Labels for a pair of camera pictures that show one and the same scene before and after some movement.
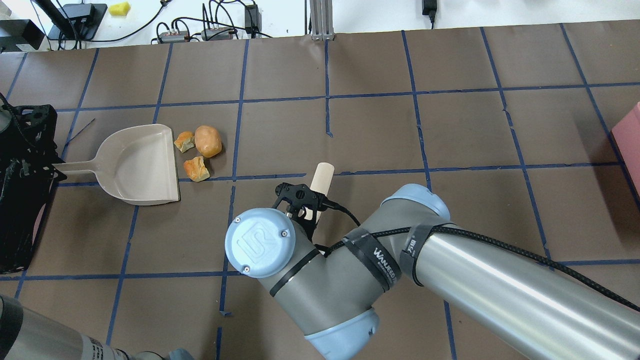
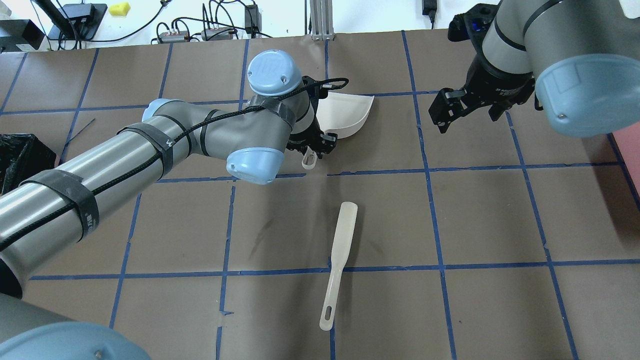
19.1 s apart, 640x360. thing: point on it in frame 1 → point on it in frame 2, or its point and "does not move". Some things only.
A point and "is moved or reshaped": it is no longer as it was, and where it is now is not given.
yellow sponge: [121, 9] does not move
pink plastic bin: [627, 133] does not move
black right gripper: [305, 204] → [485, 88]
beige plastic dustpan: [137, 165] is moved or reshaped
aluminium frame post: [322, 23] does not move
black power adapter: [253, 17] does not move
